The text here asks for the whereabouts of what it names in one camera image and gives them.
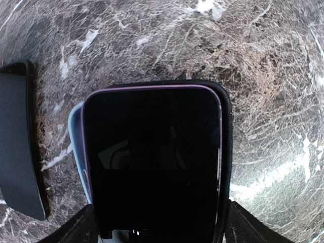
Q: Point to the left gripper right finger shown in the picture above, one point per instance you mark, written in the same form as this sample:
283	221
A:
242	226

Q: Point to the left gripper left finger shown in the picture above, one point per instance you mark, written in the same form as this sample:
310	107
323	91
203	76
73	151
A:
80	228

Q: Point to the small dark phone case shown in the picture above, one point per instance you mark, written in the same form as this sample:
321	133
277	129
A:
22	184

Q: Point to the light blue phone case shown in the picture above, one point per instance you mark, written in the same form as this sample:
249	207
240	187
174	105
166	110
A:
76	137

